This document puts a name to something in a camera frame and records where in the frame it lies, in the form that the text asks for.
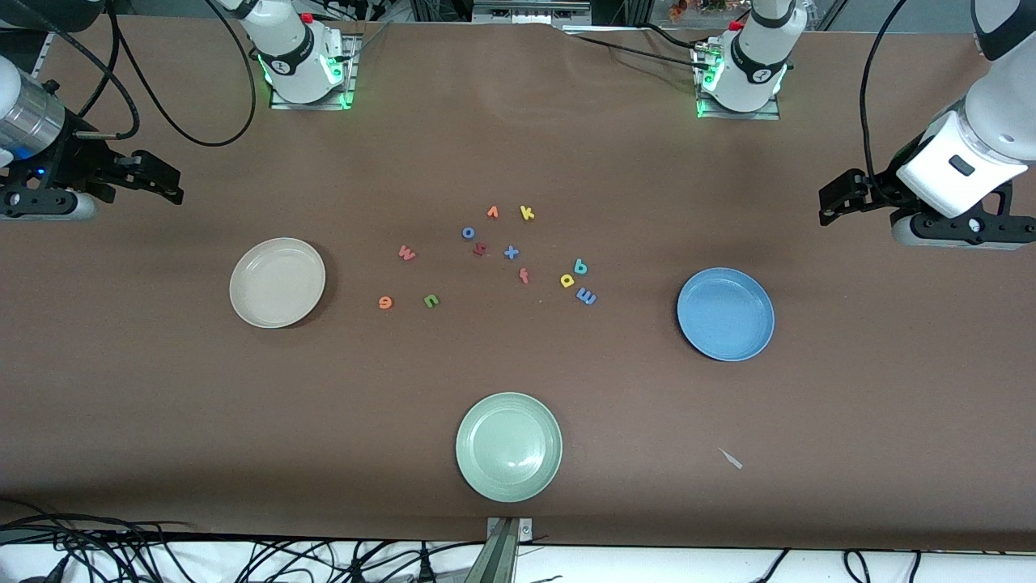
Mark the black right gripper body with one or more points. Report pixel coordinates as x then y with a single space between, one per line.
79 159

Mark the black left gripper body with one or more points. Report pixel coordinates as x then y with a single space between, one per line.
876 189

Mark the pink foam letter w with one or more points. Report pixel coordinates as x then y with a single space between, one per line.
407 253

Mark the blue foam letter m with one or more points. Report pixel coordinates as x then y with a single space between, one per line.
586 297

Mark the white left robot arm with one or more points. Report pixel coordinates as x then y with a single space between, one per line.
999 105

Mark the blue plate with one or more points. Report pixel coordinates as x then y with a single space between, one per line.
726 314

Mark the beige brown plate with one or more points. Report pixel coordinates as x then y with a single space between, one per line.
278 282

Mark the brown table cover sheet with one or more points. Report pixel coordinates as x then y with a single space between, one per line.
162 405

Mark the orange background object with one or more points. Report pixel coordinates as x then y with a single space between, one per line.
677 10

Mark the white paper scrap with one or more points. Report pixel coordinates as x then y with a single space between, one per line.
732 461

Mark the pale green plate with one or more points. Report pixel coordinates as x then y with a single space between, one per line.
508 447

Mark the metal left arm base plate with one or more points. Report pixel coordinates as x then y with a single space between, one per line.
769 116

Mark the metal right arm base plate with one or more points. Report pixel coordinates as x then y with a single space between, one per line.
279 104

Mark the grey metal frame block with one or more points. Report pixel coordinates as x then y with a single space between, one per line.
526 12

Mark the metal bracket plate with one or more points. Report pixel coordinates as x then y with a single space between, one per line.
526 530

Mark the aluminium mount post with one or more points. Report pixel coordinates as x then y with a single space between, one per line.
495 563

